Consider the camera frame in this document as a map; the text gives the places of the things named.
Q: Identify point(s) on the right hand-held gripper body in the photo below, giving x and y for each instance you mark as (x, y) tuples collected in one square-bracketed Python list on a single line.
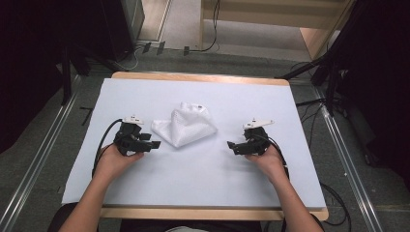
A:
[(254, 141)]

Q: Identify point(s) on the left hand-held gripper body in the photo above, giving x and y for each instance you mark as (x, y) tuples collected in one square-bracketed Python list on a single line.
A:
[(129, 138)]

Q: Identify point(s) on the white mesh laundry bag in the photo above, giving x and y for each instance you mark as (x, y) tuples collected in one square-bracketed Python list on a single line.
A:
[(187, 126)]

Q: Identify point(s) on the person's right hand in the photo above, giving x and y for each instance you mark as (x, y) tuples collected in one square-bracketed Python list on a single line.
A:
[(269, 162)]

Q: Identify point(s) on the person's left hand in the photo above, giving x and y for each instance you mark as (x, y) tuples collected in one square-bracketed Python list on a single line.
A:
[(112, 162)]

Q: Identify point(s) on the pale blue table sheet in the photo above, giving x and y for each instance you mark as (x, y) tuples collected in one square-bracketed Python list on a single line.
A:
[(206, 183)]

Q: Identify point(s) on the wooden table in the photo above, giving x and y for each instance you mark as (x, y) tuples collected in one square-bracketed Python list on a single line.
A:
[(193, 76)]

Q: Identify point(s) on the person's dark clothing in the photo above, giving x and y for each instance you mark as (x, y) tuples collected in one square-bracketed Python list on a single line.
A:
[(145, 227)]

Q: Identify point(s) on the black metal stand with struts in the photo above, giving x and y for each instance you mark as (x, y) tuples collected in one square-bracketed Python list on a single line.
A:
[(330, 83)]

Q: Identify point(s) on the black cabinet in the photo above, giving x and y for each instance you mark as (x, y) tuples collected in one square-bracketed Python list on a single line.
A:
[(122, 29)]

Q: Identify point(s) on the light wooden desk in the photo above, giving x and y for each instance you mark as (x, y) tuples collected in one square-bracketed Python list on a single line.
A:
[(274, 13)]

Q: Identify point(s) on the metal floor rail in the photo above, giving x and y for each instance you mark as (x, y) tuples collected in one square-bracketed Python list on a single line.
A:
[(349, 167), (35, 164)]

